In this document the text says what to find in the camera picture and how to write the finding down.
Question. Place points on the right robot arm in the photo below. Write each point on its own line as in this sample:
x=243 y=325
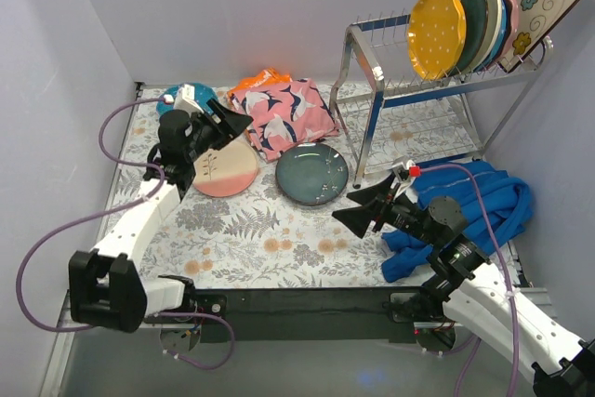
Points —
x=473 y=291

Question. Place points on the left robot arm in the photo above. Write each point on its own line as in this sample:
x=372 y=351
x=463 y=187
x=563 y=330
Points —
x=104 y=283

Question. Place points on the steel dish rack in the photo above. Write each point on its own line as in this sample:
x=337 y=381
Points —
x=386 y=110

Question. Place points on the cream and pink plate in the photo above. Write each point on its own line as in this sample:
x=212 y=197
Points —
x=226 y=172

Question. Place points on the dark teal plate on table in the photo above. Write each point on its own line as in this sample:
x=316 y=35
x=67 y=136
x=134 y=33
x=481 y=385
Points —
x=312 y=174

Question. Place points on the floral table mat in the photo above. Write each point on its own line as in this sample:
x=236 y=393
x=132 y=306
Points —
x=260 y=238

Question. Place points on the pink plate in rack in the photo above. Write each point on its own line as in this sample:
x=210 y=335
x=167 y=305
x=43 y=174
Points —
x=512 y=10

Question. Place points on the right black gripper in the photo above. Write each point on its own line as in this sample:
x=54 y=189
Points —
x=379 y=206

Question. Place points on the dark teal plate in rack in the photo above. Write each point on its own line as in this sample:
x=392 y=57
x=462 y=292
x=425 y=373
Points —
x=476 y=21

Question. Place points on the blue polka dot plate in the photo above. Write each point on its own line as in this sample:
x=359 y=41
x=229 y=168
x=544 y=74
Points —
x=202 y=94

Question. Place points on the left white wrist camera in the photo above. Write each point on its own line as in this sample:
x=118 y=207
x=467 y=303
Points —
x=183 y=99

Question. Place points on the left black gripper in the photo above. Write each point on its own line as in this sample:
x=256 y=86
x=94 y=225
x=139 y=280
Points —
x=215 y=124

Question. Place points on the light blue plate in rack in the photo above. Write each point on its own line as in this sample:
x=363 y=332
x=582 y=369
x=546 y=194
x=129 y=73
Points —
x=499 y=38

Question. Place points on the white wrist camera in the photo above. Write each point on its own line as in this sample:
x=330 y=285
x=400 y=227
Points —
x=183 y=99
x=405 y=169

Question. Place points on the cream rimmed plate in rack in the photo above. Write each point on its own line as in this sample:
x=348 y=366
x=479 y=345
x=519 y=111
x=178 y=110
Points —
x=495 y=10

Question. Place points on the orange cloth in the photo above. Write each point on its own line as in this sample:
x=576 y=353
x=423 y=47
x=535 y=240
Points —
x=266 y=77

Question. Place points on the blue cloth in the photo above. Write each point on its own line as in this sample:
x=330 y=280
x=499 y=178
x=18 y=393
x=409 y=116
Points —
x=507 y=201

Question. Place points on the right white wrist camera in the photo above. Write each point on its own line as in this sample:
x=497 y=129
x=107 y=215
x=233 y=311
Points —
x=405 y=169

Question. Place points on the yellow polka dot plate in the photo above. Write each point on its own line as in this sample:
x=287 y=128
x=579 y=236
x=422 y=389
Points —
x=436 y=37

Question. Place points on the pink bird print cloth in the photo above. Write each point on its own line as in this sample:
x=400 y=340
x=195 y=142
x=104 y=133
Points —
x=284 y=115

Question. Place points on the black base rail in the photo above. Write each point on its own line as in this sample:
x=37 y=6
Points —
x=307 y=314

